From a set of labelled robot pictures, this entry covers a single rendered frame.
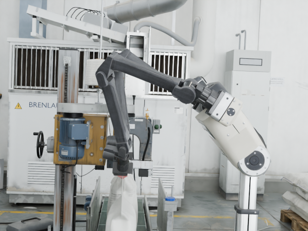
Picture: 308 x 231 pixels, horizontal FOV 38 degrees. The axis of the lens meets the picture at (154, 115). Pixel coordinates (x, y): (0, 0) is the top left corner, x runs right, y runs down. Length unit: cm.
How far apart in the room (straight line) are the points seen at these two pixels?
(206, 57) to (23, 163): 271
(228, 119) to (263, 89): 466
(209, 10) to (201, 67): 75
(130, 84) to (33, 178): 174
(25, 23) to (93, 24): 159
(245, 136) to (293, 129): 527
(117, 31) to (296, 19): 323
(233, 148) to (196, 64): 389
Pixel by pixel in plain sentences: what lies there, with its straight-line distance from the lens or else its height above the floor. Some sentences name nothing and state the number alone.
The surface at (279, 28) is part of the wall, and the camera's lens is 731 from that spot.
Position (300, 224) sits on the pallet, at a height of 13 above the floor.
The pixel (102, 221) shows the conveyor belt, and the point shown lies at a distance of 395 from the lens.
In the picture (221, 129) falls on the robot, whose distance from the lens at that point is 205.
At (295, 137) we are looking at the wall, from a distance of 738.
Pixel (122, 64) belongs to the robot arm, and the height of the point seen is 162.
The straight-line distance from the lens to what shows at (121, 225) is 246.
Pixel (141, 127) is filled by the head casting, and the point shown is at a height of 128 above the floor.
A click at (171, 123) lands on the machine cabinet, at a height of 112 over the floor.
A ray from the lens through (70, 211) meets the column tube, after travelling 300.
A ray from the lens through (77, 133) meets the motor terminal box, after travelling 259.
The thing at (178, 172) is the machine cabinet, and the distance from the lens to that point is 568.
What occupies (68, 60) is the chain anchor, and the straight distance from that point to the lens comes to 288.
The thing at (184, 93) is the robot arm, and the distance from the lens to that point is 187.
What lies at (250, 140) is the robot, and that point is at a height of 130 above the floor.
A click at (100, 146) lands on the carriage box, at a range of 285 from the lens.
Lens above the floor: 151
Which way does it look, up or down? 3 degrees down
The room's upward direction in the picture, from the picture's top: 2 degrees clockwise
